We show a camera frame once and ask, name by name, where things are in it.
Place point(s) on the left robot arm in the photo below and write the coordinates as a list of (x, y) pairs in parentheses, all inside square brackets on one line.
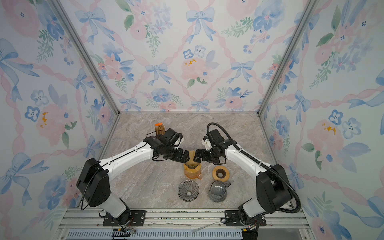
[(94, 180)]

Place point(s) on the aluminium mounting rail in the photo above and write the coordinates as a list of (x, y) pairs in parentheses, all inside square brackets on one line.
[(182, 224)]

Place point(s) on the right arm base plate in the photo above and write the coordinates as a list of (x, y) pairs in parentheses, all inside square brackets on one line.
[(233, 218)]

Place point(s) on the orange glass carafe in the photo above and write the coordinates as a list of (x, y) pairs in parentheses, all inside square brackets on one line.
[(193, 173)]

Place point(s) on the left aluminium corner post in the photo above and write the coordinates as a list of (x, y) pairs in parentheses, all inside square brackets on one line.
[(69, 27)]

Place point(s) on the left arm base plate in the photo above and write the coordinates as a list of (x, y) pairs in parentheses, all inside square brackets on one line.
[(135, 218)]

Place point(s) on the brown paper coffee filter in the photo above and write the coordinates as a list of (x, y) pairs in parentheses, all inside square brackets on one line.
[(191, 163)]

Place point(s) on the right aluminium corner post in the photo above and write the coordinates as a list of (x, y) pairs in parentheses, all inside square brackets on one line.
[(299, 31)]

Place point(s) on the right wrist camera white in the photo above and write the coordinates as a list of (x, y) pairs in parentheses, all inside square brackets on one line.
[(206, 142)]

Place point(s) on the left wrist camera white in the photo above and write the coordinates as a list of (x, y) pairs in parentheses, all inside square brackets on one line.
[(179, 140)]

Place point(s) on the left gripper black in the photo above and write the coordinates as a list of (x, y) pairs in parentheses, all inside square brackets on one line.
[(180, 157)]

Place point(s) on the coffee filter pack orange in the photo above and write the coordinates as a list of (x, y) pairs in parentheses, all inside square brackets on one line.
[(160, 129)]

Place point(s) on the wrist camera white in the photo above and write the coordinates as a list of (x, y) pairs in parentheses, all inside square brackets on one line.
[(206, 142), (179, 140)]

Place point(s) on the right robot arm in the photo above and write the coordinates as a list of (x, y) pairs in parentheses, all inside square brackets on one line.
[(273, 190)]

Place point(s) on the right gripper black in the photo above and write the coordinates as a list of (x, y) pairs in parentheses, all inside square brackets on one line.
[(203, 152)]

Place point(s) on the aluminium corner post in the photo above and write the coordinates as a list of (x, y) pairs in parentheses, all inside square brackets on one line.
[(69, 27), (299, 31)]

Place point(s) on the grey ribbed dripper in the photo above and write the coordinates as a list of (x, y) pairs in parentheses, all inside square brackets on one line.
[(188, 190)]

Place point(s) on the grey glass carafe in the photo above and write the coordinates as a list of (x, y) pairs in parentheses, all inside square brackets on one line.
[(218, 191)]

